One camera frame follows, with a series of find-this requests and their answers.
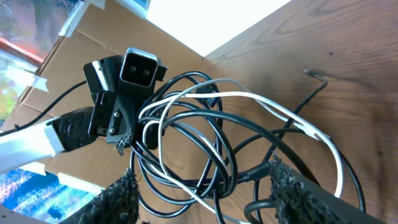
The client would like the white usb cable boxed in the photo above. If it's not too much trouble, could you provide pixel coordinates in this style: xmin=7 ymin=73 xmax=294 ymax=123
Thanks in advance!
xmin=138 ymin=77 xmax=345 ymax=224

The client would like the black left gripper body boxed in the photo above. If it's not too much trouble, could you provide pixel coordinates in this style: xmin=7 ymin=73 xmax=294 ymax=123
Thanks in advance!
xmin=106 ymin=95 xmax=144 ymax=145

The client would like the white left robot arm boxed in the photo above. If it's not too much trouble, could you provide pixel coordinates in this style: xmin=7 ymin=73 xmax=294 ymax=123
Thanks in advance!
xmin=1 ymin=52 xmax=168 ymax=172

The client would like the black usb cable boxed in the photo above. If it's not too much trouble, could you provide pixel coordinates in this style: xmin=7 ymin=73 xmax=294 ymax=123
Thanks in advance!
xmin=129 ymin=70 xmax=367 ymax=224

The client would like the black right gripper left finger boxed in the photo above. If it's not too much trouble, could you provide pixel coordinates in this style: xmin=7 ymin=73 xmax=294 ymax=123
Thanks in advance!
xmin=61 ymin=168 xmax=139 ymax=224

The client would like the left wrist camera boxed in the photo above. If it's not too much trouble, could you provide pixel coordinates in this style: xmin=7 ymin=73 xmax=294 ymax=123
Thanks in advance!
xmin=118 ymin=47 xmax=169 ymax=99

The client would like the brown cardboard panel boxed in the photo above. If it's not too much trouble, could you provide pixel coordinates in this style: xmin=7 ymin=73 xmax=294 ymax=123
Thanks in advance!
xmin=0 ymin=0 xmax=218 ymax=224

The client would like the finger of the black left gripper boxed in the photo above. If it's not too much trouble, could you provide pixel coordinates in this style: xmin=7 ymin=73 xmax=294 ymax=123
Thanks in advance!
xmin=139 ymin=121 xmax=159 ymax=150
xmin=115 ymin=134 xmax=133 ymax=156

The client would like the left camera black cable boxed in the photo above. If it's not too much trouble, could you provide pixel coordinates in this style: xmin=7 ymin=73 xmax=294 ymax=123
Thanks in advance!
xmin=0 ymin=80 xmax=88 ymax=138

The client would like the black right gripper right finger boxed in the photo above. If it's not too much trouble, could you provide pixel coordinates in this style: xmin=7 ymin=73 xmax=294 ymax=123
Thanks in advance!
xmin=269 ymin=156 xmax=382 ymax=224

